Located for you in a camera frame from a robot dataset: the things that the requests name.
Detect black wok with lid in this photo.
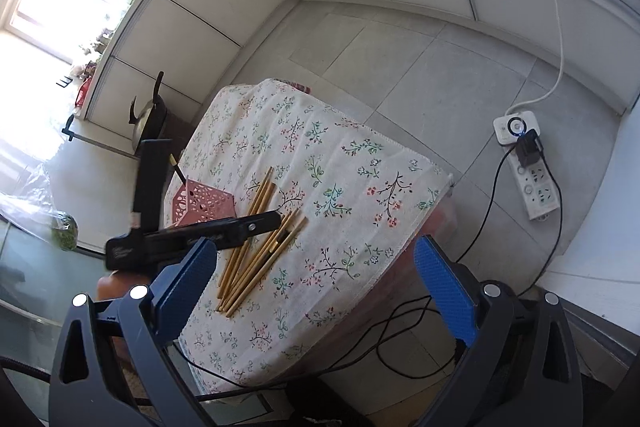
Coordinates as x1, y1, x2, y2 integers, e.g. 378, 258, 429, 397
127, 71, 171, 152

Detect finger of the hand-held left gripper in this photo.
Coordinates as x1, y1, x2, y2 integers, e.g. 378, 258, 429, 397
234, 210, 283, 243

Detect black cable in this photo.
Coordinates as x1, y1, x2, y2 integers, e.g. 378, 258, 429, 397
452, 142, 521, 265
172, 294, 458, 403
517, 154, 565, 298

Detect brown wok stand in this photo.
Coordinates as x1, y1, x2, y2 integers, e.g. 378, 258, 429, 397
162, 109, 201, 158

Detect white kitchen cabinets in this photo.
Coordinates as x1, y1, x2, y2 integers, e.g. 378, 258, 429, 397
80, 0, 640, 142

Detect floral tablecloth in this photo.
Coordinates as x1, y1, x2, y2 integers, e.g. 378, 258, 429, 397
172, 78, 453, 395

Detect black charger plug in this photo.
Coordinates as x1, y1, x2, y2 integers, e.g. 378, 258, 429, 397
515, 132, 543, 170

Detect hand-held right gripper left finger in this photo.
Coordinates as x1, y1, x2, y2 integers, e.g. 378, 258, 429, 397
49, 236, 219, 427

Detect plastic bag of greens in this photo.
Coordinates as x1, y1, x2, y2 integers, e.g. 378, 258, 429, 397
0, 159, 81, 253

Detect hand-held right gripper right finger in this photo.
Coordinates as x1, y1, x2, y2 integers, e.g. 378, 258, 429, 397
413, 234, 587, 427

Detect white power strip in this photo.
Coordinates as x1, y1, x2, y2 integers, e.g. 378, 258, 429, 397
492, 111, 561, 223

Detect pink plastic chopstick holder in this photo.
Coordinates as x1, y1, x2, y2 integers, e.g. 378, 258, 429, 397
167, 177, 237, 228

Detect bunch of wooden chopsticks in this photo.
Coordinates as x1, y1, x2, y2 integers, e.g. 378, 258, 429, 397
216, 166, 310, 319

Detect person's left forearm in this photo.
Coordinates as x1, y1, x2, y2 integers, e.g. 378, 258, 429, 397
97, 273, 146, 308

